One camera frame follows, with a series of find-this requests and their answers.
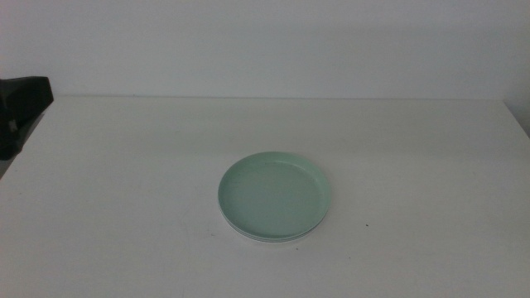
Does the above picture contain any white shallow bowl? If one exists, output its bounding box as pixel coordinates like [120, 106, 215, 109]
[218, 202, 328, 244]

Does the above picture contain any pale green shallow bowl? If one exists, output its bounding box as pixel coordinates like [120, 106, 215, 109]
[217, 151, 332, 241]

